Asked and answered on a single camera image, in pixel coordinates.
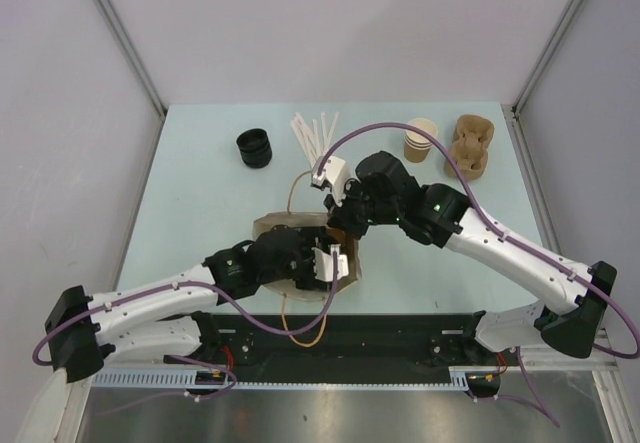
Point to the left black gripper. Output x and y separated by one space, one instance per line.
312 238

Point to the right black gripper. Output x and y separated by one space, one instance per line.
339 216

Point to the tan paper bag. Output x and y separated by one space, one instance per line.
288 219

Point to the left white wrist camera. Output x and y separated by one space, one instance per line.
330 264

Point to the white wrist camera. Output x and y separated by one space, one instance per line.
330 264
331 174

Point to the white cable duct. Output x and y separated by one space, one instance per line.
279 377

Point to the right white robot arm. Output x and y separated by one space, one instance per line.
569 309

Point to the brown pulp cup carriers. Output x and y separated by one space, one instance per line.
469 149

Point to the stack of black lids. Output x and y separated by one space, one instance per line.
255 148

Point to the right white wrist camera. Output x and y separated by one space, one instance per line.
331 174

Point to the pile of white straws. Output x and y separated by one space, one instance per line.
314 138

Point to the stack of paper cups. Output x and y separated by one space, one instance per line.
416 146

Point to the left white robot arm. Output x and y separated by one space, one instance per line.
83 332

